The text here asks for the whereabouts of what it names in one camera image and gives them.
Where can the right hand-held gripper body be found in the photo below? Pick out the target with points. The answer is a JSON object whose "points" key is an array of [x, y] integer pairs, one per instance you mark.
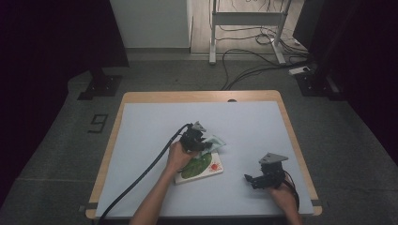
{"points": [[272, 175]]}

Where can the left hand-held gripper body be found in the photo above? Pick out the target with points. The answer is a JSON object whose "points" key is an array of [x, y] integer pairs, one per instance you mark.
{"points": [[192, 140]]}

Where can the light green cloth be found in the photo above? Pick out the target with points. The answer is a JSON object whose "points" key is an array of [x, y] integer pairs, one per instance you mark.
{"points": [[216, 142]]}

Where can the white caterpillar picture book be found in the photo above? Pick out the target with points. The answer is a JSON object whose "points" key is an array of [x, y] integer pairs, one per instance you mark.
{"points": [[200, 167]]}

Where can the person's left hand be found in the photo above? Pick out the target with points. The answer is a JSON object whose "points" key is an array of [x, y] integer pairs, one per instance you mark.
{"points": [[180, 157]]}

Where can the person's right hand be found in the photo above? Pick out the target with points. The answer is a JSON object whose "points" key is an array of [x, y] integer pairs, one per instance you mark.
{"points": [[283, 195]]}

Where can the white table mat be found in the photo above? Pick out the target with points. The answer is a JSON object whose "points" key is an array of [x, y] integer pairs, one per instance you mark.
{"points": [[250, 125]]}

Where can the black tape strip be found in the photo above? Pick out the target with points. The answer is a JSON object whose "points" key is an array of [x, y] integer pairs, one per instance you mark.
{"points": [[316, 202], [91, 205]]}

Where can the black stand base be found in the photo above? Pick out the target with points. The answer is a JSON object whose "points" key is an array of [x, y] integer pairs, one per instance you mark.
{"points": [[101, 86], [313, 84]]}

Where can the white power strip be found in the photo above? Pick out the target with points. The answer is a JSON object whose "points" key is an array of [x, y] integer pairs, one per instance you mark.
{"points": [[298, 70]]}

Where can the white partition panel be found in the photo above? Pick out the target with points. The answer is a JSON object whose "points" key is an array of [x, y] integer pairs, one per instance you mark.
{"points": [[150, 25]]}

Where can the dark curtain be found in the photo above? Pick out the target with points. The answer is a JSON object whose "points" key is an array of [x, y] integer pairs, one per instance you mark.
{"points": [[47, 47], [369, 47]]}

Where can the white desk frame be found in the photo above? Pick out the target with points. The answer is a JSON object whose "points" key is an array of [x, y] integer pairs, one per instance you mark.
{"points": [[247, 18]]}

